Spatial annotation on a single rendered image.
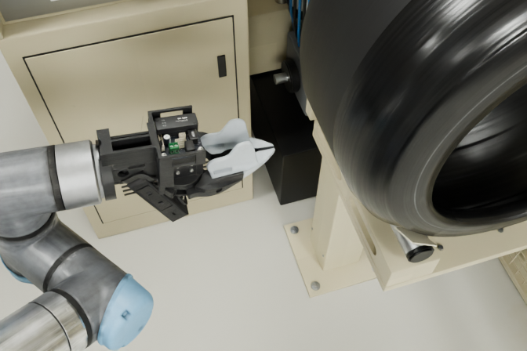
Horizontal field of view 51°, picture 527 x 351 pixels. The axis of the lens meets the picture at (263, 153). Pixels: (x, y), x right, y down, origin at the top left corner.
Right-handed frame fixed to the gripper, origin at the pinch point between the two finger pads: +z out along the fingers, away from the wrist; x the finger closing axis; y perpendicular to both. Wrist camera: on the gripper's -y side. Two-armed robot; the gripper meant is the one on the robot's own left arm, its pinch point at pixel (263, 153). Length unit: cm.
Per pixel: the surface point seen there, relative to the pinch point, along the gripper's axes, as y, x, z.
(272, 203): -109, 56, 34
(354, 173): 2.3, -6.9, 9.3
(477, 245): -27, -8, 41
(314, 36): 10.7, 8.8, 8.0
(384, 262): -24.6, -8.3, 21.4
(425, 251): -17.8, -10.6, 25.2
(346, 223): -77, 26, 42
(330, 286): -107, 21, 42
